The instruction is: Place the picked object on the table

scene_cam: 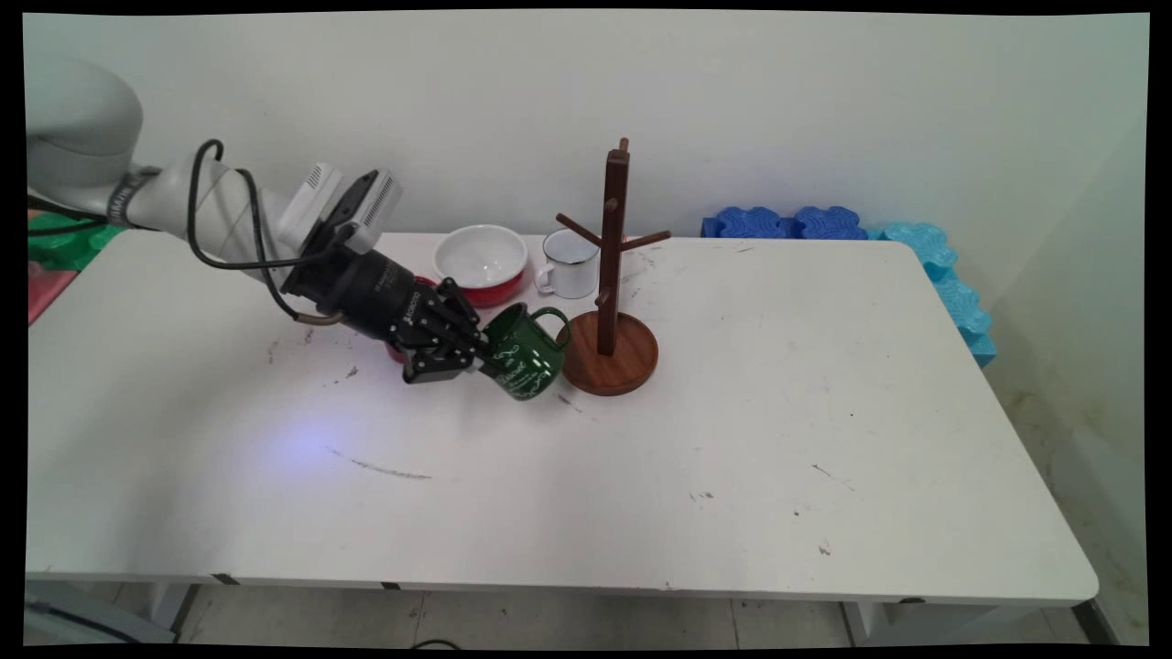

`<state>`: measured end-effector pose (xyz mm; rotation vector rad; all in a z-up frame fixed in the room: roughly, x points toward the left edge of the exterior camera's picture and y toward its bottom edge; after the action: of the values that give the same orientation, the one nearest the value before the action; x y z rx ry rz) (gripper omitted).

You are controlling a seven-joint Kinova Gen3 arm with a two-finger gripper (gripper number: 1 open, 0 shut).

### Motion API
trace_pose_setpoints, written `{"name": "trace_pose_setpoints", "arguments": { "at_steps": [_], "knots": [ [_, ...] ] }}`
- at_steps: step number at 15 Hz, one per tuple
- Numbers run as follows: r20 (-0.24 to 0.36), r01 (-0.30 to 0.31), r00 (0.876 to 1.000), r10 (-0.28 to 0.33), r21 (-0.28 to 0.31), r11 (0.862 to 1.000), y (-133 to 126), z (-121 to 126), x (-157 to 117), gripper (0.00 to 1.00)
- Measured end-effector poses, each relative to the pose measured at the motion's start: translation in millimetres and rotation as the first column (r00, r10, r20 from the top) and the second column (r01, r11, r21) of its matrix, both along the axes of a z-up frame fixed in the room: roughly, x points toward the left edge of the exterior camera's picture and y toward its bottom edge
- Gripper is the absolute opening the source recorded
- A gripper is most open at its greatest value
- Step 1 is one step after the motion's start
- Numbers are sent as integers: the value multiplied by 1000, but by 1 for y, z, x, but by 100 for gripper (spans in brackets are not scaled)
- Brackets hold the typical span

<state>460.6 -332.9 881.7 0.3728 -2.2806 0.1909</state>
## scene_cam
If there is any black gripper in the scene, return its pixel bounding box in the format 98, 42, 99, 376
282, 245, 502, 386

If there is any green printed mug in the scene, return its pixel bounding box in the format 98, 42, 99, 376
480, 302, 574, 403

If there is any red mug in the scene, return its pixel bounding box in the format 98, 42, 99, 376
385, 275, 441, 365

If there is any red and white bowl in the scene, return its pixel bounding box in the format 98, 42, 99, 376
433, 224, 530, 309

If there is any white enamel mug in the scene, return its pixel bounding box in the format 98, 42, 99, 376
535, 228, 603, 300

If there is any wooden mug tree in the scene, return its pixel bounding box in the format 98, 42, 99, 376
555, 137, 673, 398

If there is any dark blue foam mat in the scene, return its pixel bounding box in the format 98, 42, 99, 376
701, 206, 871, 242

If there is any white table leg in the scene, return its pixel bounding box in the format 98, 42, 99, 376
841, 600, 1008, 646
137, 583, 199, 642

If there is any green foam mat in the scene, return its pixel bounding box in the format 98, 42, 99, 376
27, 211, 125, 272

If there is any red foam mat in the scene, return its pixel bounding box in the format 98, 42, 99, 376
27, 261, 80, 327

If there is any light blue foam mat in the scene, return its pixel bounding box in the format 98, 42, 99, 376
870, 221, 997, 369

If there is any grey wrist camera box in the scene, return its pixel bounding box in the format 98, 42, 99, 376
277, 163, 405, 256

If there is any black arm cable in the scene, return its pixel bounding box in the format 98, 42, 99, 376
186, 139, 353, 328

